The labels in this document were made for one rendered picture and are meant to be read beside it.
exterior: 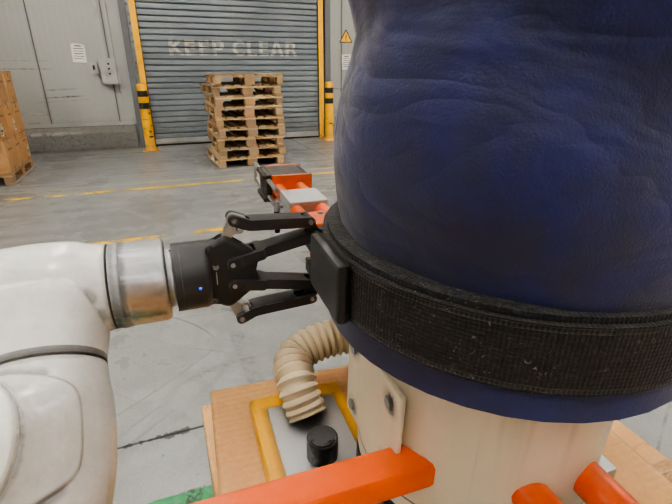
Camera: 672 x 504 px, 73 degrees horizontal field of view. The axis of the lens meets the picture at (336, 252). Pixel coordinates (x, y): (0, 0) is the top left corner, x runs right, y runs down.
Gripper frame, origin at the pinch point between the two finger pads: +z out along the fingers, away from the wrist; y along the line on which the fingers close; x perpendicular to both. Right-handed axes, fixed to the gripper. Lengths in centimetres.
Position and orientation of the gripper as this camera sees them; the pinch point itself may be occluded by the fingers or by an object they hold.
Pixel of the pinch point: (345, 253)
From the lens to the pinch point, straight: 55.8
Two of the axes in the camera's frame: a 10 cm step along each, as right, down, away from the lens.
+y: 0.0, 9.3, 3.8
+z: 9.3, -1.3, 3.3
